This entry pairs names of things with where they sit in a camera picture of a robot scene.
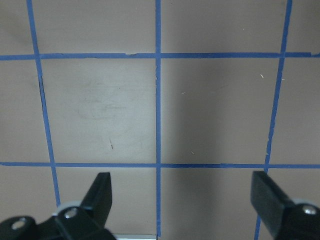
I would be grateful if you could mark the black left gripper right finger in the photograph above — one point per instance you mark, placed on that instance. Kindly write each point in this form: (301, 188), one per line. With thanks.
(284, 218)

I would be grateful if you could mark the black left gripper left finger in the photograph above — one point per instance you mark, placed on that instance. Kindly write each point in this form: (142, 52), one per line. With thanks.
(86, 220)

